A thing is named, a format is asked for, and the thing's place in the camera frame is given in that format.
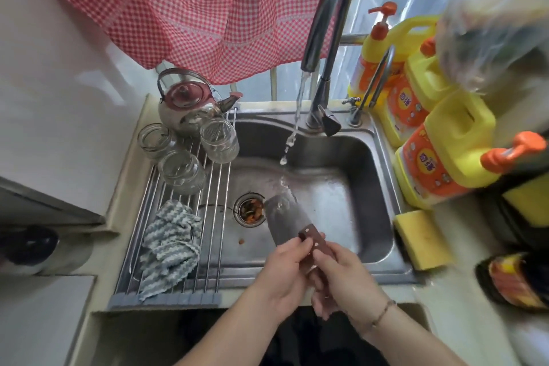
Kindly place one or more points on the person's right hand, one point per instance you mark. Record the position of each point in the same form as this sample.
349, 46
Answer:
351, 284

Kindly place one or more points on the person's left hand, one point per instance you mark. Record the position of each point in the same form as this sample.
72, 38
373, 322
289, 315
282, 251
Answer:
278, 275

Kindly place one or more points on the person's right thumb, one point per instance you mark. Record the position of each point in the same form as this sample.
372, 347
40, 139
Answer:
328, 252

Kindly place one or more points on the person's left thumb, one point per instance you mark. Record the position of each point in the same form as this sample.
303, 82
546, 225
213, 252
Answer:
306, 239

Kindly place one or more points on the person's right forearm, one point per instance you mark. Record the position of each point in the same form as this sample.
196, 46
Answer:
407, 340

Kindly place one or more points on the person's left forearm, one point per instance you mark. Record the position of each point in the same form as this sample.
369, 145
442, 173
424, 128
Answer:
240, 335

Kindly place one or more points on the sink drain strainer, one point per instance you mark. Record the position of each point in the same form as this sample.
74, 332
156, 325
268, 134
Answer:
251, 210

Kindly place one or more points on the stainless steel sink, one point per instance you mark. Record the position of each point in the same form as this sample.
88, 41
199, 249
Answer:
343, 172

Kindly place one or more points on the person's black clothing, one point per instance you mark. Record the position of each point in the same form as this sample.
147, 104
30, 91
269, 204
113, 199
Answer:
309, 344

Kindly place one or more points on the steel roll-up drying rack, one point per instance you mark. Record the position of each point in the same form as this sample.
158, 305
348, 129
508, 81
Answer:
214, 215

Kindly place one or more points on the yellow sponge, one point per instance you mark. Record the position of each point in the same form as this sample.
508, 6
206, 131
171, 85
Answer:
422, 239

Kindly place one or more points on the clear glass jar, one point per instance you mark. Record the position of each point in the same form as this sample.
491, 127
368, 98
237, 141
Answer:
156, 142
219, 142
182, 172

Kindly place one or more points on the blue striped dishcloth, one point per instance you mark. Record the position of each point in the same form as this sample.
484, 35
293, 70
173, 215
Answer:
171, 245

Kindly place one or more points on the large yellow detergent bottle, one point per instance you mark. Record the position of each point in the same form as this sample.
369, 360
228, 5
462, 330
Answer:
446, 151

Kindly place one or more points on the small steel tap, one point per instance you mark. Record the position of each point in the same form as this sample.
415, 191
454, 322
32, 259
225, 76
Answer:
372, 82

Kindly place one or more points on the yellow detergent bottle orange cap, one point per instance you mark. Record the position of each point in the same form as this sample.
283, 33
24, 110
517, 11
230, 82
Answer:
411, 99

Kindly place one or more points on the steel kettle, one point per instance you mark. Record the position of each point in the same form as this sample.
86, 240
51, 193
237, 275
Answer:
188, 104

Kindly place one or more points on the dark bottle with orange label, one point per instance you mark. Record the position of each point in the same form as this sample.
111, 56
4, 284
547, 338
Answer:
514, 280

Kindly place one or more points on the black container with yellow pad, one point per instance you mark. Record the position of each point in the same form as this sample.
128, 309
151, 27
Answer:
523, 215

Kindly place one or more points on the yellow detergent bottle orange pump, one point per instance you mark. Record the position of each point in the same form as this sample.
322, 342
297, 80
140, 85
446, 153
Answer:
388, 52

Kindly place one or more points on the tall steel kitchen faucet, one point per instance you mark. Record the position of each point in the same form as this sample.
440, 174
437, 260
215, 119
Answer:
330, 14

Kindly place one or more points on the red checkered curtain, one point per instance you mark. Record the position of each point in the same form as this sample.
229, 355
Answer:
201, 5

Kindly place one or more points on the dark round pot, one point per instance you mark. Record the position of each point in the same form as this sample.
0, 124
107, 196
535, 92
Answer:
38, 250

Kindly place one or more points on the clear plastic bag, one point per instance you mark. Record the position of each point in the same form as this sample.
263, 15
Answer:
493, 14

